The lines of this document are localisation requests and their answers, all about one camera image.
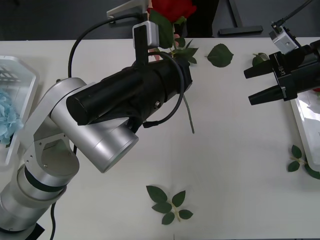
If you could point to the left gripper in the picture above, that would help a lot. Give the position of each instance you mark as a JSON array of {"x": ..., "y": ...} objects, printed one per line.
[{"x": 170, "y": 80}]

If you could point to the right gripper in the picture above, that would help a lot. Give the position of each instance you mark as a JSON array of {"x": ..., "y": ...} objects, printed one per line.
[{"x": 287, "y": 75}]

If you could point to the red rose with green stem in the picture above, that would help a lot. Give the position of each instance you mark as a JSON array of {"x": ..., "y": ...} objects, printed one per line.
[
  {"x": 172, "y": 7},
  {"x": 317, "y": 90}
]

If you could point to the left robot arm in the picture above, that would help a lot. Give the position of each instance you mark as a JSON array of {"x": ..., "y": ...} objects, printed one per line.
[{"x": 110, "y": 147}]

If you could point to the person's hand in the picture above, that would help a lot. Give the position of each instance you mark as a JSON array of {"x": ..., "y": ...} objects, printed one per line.
[{"x": 179, "y": 41}]

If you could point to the small curled green leaf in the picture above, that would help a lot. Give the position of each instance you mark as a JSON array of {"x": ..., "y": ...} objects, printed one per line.
[{"x": 257, "y": 60}]

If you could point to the large single green leaf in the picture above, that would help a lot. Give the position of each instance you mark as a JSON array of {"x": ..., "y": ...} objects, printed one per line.
[{"x": 220, "y": 55}]

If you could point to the dark metal stand foot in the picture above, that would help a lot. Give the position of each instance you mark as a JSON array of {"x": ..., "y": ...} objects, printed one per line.
[{"x": 240, "y": 28}]

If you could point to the shallow white box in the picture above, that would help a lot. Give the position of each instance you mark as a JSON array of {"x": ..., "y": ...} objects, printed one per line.
[
  {"x": 25, "y": 100},
  {"x": 305, "y": 125}
]

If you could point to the three-leaf green twig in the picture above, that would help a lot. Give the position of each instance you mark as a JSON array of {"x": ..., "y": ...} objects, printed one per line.
[{"x": 296, "y": 151}]

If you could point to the grey metal stand foot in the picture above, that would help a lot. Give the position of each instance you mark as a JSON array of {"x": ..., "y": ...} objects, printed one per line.
[{"x": 125, "y": 7}]

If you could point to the five-leaf green twig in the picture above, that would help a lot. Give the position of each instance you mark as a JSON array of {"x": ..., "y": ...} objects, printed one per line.
[{"x": 157, "y": 193}]

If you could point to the pale blue flower head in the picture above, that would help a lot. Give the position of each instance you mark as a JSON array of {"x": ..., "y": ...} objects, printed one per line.
[{"x": 8, "y": 117}]

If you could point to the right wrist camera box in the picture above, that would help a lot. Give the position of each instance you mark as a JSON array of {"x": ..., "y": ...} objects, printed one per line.
[{"x": 285, "y": 41}]

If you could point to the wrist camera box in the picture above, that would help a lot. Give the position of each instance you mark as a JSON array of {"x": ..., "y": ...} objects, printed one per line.
[
  {"x": 285, "y": 41},
  {"x": 150, "y": 32}
]

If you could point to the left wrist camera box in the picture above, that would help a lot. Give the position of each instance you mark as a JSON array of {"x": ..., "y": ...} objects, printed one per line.
[{"x": 150, "y": 32}]

